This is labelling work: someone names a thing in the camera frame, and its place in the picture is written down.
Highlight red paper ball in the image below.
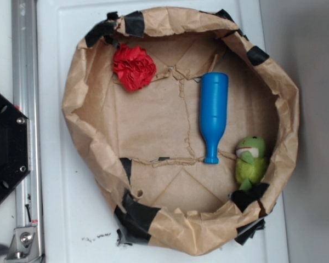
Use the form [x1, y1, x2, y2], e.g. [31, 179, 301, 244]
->
[113, 44, 157, 92]

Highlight brown paper bag bin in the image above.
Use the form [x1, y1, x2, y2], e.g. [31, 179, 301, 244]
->
[62, 7, 299, 255]

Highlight blue plastic bottle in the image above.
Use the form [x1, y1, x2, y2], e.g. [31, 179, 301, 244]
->
[199, 72, 228, 164]

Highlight green plush frog toy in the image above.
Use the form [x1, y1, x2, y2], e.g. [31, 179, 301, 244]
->
[235, 136, 269, 190]

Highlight black screw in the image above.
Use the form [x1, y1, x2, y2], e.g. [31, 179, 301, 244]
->
[25, 204, 31, 222]

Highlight aluminium extrusion rail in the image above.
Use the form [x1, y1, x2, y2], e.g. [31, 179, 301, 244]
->
[12, 1, 46, 262]

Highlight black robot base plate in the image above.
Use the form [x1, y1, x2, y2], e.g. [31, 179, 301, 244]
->
[0, 94, 30, 204]

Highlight metal corner bracket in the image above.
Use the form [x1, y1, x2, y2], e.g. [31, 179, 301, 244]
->
[4, 226, 41, 262]

